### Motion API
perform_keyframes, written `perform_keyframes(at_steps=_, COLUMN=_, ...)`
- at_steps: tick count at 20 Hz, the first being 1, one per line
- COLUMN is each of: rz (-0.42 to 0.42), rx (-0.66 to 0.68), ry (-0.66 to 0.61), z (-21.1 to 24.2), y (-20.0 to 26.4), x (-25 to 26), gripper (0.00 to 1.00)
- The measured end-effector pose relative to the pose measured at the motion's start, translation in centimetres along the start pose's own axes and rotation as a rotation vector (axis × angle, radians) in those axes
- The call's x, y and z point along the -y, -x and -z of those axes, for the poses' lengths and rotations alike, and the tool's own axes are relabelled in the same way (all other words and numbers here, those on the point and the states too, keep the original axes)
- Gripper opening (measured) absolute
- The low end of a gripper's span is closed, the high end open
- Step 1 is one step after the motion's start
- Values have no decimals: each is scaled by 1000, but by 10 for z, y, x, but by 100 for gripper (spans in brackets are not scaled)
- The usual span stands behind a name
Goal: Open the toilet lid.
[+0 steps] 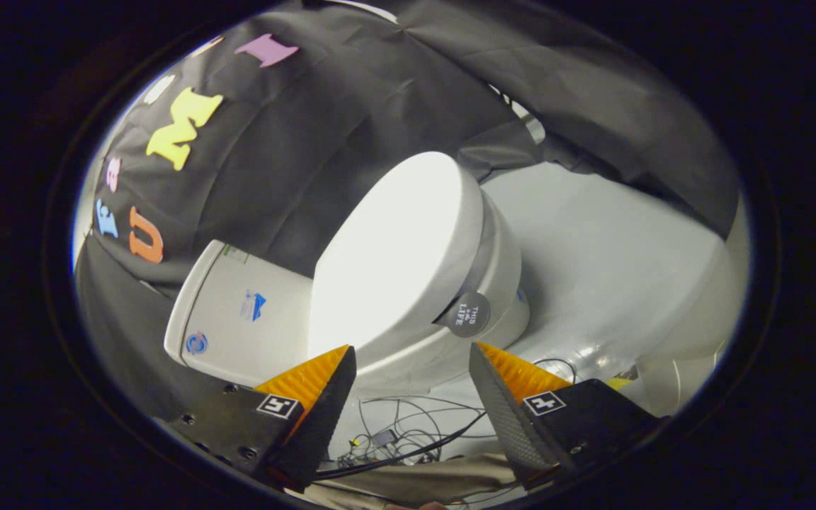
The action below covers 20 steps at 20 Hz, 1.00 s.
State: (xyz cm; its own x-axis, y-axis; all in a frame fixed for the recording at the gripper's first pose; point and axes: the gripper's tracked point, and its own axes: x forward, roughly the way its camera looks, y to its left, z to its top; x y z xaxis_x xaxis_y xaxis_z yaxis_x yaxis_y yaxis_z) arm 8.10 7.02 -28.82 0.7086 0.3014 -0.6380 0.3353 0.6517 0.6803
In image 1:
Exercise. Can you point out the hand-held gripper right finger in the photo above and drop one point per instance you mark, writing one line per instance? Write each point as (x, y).
(503, 418)

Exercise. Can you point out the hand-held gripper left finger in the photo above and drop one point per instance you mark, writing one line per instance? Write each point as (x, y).
(323, 418)

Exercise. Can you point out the round dark lid pull tab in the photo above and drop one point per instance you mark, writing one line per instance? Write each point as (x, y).
(468, 314)

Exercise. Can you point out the white toilet lid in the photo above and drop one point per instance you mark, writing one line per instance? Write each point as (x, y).
(387, 255)

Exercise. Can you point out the white toilet bowl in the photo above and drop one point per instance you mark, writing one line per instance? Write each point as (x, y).
(500, 319)

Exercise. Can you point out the white toilet seat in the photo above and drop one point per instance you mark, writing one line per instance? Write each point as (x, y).
(496, 241)

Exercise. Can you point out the beige trousers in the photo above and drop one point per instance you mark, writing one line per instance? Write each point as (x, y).
(415, 482)

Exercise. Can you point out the yellow tape piece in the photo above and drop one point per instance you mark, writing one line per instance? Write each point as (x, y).
(617, 382)

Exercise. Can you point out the black backdrop cloth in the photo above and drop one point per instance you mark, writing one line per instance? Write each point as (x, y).
(344, 142)

